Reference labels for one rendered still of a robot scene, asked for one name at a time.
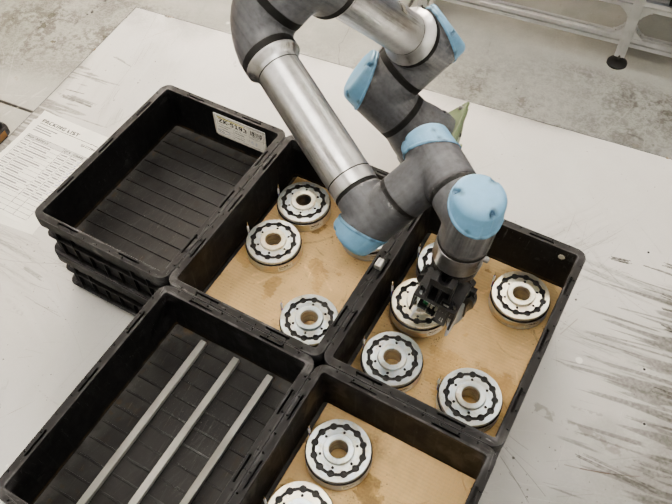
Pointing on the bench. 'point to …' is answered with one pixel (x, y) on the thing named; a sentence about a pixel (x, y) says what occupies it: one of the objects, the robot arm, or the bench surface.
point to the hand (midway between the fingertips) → (438, 311)
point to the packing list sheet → (40, 166)
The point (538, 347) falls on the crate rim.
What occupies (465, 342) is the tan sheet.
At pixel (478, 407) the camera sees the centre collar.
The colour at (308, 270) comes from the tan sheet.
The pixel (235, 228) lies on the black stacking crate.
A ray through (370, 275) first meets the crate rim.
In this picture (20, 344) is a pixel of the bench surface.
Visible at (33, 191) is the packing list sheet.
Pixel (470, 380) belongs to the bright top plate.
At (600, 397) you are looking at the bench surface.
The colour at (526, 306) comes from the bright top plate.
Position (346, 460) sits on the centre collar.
